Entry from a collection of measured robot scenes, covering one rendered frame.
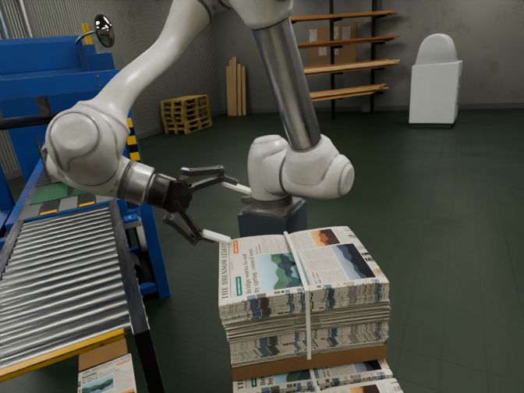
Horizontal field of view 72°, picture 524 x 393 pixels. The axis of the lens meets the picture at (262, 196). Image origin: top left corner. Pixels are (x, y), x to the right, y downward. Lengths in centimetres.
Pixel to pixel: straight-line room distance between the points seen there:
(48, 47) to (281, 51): 169
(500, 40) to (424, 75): 257
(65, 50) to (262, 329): 198
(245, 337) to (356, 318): 26
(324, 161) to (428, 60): 675
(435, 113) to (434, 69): 80
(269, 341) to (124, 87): 62
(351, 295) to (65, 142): 63
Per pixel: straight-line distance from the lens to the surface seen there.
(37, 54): 245
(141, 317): 128
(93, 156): 65
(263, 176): 126
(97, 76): 233
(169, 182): 82
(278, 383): 95
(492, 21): 991
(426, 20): 993
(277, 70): 100
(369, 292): 86
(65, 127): 65
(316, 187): 115
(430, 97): 779
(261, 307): 82
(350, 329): 92
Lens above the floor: 154
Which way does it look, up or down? 21 degrees down
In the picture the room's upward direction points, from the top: 5 degrees counter-clockwise
